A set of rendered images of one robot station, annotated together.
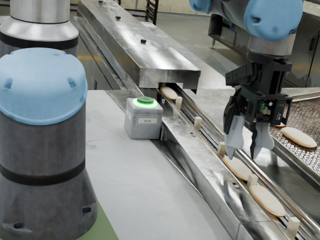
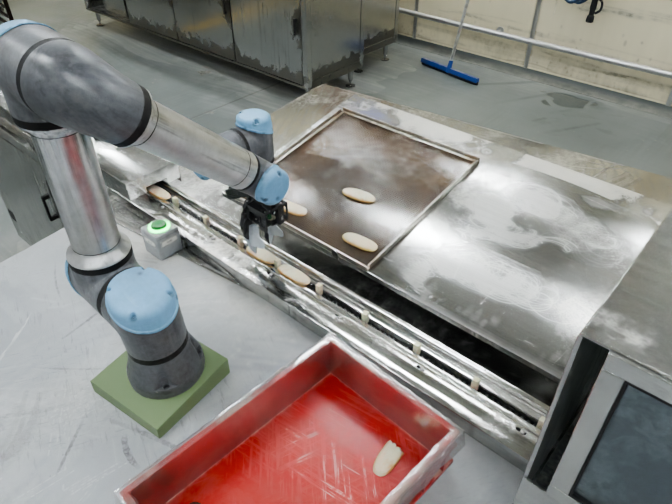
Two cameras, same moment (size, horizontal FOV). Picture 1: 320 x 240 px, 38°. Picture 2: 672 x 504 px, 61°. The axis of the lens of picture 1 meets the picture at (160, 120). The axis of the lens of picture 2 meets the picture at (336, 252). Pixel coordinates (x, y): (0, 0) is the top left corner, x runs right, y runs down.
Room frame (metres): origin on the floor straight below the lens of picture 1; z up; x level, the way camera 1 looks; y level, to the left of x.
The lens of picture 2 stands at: (-0.25, 0.21, 1.76)
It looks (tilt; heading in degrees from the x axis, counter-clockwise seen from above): 39 degrees down; 331
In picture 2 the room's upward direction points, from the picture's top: straight up
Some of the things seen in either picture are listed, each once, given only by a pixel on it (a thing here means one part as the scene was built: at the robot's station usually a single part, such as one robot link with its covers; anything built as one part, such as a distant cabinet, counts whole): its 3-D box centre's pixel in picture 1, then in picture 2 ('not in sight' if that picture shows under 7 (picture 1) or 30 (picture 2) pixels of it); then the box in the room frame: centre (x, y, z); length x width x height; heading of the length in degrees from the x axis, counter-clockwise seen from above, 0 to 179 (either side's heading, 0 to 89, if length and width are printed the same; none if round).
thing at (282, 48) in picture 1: (272, 42); not in sight; (0.81, -0.17, 1.11); 0.08 x 0.08 x 0.05
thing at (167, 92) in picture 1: (168, 92); (158, 191); (1.25, -0.01, 0.86); 0.10 x 0.04 x 0.01; 20
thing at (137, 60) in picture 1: (121, 30); (49, 118); (1.84, 0.20, 0.89); 1.25 x 0.18 x 0.09; 20
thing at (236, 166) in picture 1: (238, 166); (261, 253); (0.83, -0.16, 0.86); 0.10 x 0.04 x 0.01; 21
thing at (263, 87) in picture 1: (263, 87); (263, 200); (0.80, -0.17, 1.03); 0.09 x 0.08 x 0.12; 19
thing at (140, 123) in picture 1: (143, 125); (163, 243); (1.01, 0.04, 0.84); 0.08 x 0.08 x 0.11; 20
